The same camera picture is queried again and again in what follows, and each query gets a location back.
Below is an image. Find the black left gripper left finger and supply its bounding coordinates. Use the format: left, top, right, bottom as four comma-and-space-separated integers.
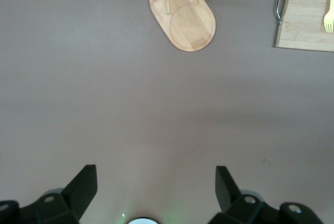
0, 164, 98, 224

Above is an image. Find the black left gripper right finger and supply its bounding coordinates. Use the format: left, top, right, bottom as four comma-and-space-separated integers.
208, 166, 322, 224

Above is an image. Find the wooden mug rack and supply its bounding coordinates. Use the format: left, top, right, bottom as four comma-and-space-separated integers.
114, 0, 217, 52

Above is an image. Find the yellow plastic fork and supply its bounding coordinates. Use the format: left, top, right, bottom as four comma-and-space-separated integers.
323, 0, 334, 33

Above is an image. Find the bamboo cutting board with handle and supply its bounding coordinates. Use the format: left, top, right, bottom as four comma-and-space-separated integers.
273, 0, 334, 53

